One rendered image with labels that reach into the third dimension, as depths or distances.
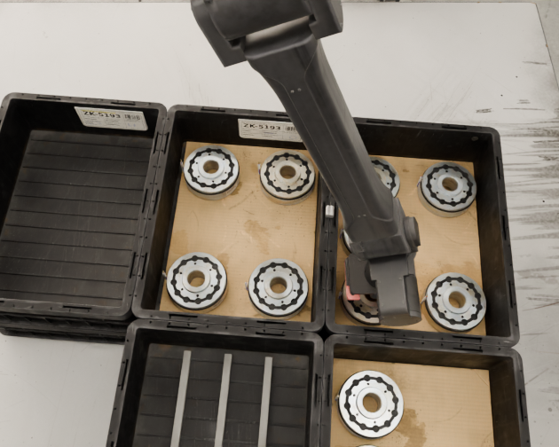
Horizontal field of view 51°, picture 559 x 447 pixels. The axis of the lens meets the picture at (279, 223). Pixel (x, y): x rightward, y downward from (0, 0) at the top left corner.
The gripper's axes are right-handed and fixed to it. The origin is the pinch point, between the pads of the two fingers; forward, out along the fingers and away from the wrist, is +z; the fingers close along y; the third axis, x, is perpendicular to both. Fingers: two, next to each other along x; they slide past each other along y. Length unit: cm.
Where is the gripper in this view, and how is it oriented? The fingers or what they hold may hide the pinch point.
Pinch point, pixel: (373, 291)
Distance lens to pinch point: 99.5
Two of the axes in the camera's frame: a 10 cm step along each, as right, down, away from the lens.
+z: -0.2, 4.1, 9.1
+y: 10.0, -0.1, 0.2
